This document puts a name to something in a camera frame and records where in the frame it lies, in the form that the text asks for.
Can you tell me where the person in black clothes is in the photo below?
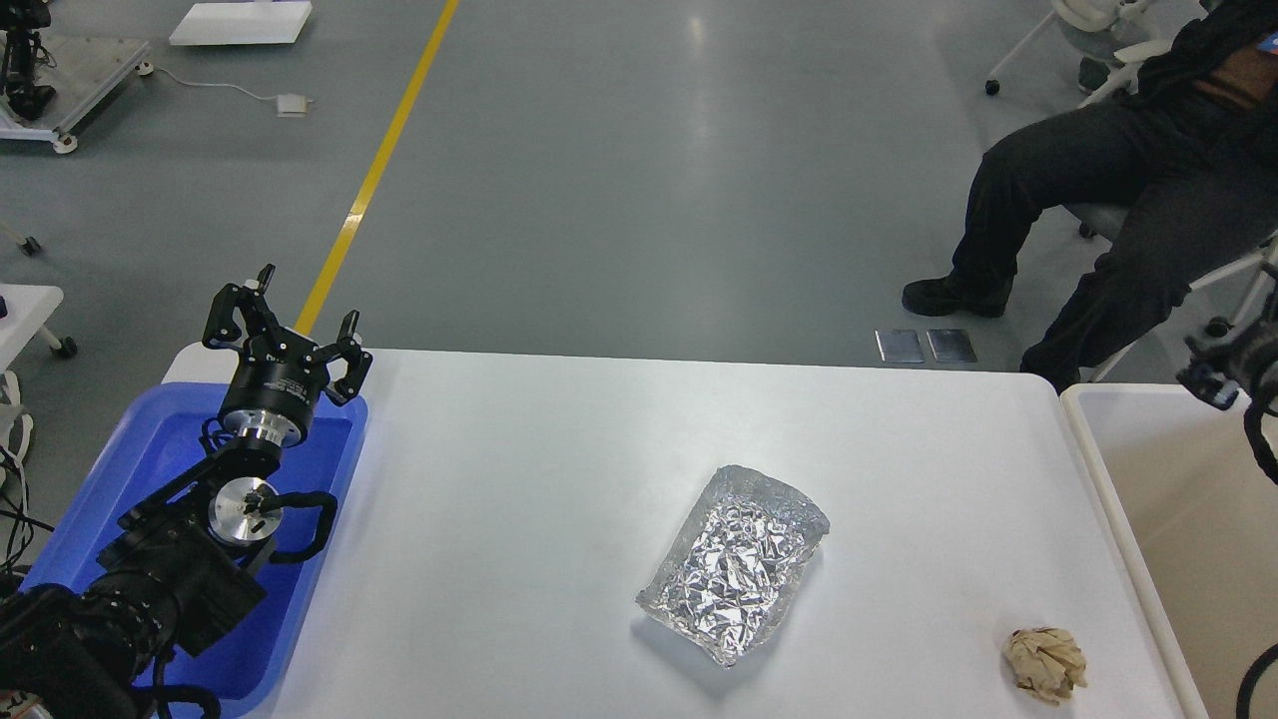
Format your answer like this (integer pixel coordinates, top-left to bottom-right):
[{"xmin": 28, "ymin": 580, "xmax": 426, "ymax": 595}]
[{"xmin": 901, "ymin": 1, "xmax": 1277, "ymax": 390}]

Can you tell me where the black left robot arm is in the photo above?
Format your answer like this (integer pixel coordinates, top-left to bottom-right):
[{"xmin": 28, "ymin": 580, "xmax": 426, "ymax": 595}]
[{"xmin": 1, "ymin": 266, "xmax": 373, "ymax": 718}]

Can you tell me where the white power adapter with cable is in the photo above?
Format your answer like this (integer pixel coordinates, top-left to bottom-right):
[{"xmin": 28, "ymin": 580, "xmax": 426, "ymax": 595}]
[{"xmin": 138, "ymin": 61, "xmax": 314, "ymax": 117}]

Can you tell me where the white side table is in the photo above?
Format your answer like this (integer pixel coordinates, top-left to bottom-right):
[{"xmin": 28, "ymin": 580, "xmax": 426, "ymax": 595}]
[{"xmin": 1, "ymin": 284, "xmax": 79, "ymax": 372}]

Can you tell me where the white flat board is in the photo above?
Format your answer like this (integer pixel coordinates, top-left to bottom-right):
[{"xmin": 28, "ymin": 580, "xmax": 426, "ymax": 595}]
[{"xmin": 169, "ymin": 1, "xmax": 314, "ymax": 47}]

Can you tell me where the right metal floor plate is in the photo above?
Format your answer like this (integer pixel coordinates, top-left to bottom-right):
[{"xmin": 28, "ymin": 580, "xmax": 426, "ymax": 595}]
[{"xmin": 927, "ymin": 329, "xmax": 978, "ymax": 363}]

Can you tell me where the crumpled brown paper ball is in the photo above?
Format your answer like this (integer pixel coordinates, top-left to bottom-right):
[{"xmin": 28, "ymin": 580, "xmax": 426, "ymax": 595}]
[{"xmin": 1002, "ymin": 627, "xmax": 1089, "ymax": 706}]

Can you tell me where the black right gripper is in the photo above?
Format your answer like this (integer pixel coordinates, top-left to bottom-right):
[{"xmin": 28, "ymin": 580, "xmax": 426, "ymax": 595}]
[{"xmin": 1176, "ymin": 324, "xmax": 1277, "ymax": 412}]

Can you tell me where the metal cart with equipment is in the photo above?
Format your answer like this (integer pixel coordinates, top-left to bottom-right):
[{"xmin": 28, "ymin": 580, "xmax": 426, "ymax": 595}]
[{"xmin": 1, "ymin": 1, "xmax": 155, "ymax": 155}]

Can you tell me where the metal floor plate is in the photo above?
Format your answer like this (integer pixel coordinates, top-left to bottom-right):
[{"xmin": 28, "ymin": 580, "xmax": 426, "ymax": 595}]
[
  {"xmin": 927, "ymin": 329, "xmax": 978, "ymax": 363},
  {"xmin": 875, "ymin": 329, "xmax": 927, "ymax": 364}
]

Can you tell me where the crumpled aluminium foil tray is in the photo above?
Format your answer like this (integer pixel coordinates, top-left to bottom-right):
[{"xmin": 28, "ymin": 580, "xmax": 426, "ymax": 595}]
[{"xmin": 635, "ymin": 465, "xmax": 831, "ymax": 668}]

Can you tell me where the grey office chair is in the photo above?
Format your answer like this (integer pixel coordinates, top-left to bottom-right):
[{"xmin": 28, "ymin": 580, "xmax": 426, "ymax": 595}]
[{"xmin": 1053, "ymin": 202, "xmax": 1275, "ymax": 340}]

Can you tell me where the beige plastic bin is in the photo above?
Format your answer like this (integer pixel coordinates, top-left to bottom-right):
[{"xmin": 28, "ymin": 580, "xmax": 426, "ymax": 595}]
[{"xmin": 1061, "ymin": 383, "xmax": 1277, "ymax": 718}]

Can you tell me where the left metal floor plate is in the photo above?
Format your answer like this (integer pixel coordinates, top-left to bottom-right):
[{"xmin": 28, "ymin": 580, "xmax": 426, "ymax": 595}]
[{"xmin": 875, "ymin": 329, "xmax": 927, "ymax": 364}]

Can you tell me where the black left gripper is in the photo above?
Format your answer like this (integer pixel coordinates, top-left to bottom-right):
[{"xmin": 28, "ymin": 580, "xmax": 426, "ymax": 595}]
[{"xmin": 204, "ymin": 266, "xmax": 373, "ymax": 437}]

